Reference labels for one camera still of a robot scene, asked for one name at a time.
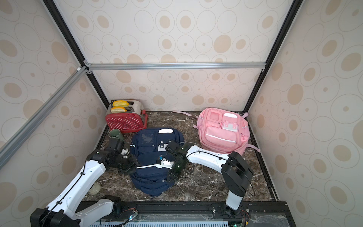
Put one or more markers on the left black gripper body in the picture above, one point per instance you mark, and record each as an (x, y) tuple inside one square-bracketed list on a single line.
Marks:
[(125, 163)]

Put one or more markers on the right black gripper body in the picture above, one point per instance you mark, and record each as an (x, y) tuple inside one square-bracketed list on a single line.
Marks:
[(176, 166)]

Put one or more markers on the navy blue backpack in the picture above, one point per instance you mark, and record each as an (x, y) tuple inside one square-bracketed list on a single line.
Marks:
[(149, 148)]

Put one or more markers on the pink backpack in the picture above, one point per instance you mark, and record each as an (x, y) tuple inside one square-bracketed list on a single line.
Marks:
[(223, 132)]

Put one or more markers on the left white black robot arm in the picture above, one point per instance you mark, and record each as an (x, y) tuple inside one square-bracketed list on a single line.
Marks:
[(62, 211)]

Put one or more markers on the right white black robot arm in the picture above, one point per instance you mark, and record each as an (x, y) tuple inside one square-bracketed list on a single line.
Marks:
[(235, 171)]

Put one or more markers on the green mug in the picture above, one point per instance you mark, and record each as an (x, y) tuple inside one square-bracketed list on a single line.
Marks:
[(116, 134)]

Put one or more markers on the red dotted toaster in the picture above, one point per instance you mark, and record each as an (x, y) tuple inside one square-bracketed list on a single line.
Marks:
[(134, 120)]

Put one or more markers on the small green circuit board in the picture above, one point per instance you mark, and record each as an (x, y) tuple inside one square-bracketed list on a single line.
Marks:
[(133, 215)]

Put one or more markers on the yellow toast slice front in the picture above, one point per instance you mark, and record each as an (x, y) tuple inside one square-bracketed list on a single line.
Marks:
[(118, 110)]

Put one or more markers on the yellow toast slice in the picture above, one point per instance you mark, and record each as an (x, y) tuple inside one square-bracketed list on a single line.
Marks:
[(120, 103), (118, 110)]

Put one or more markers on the yellow toast slice rear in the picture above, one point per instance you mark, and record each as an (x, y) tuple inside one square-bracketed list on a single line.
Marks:
[(120, 103)]

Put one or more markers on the left diagonal aluminium bar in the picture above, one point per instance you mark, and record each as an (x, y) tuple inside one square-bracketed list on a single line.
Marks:
[(18, 139)]

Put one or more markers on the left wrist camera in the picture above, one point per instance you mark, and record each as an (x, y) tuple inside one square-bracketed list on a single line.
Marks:
[(115, 146)]

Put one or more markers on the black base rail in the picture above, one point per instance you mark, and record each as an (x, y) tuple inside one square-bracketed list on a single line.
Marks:
[(200, 214)]

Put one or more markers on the horizontal aluminium frame bar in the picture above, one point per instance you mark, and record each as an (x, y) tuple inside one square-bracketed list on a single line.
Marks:
[(175, 66)]

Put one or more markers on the black left corner post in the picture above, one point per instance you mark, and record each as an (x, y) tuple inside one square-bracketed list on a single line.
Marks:
[(69, 38)]

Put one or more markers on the black corner post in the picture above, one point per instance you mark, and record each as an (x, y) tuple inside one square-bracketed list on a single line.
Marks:
[(69, 38), (286, 25)]

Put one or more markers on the black right corner post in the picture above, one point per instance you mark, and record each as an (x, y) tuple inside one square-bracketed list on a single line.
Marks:
[(286, 25)]

